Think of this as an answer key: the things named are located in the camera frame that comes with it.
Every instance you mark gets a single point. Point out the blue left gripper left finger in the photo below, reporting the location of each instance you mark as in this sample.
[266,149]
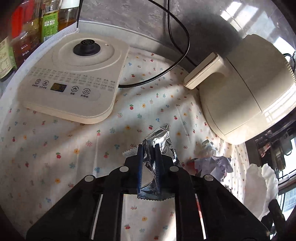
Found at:
[140,156]

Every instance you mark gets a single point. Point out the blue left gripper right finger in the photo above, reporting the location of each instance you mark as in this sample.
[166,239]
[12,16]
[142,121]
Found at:
[159,168]

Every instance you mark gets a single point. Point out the silver foil snack wrapper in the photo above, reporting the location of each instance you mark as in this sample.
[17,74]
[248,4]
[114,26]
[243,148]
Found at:
[159,136]

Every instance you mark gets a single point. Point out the printed paper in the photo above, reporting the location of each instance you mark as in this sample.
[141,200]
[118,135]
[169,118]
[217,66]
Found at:
[210,162]

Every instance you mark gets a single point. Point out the white tissue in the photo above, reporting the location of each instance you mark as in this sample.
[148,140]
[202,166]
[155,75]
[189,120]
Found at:
[261,188]

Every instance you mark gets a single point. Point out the floral white tablecloth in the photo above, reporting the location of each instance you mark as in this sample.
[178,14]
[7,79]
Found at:
[43,157]

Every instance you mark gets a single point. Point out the cream kettle base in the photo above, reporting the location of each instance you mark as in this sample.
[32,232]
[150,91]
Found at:
[77,79]

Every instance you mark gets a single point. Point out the cream air fryer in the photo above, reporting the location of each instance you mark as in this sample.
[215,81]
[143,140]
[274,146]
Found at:
[246,92]

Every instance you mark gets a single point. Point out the dark soy sauce bottle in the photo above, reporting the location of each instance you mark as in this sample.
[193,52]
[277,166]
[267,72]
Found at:
[7,64]

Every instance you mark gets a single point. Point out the green label oil bottle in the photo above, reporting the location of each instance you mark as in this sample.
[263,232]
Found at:
[49,19]

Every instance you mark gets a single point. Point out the red cap sauce bottle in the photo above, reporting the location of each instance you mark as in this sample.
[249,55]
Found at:
[25,35]

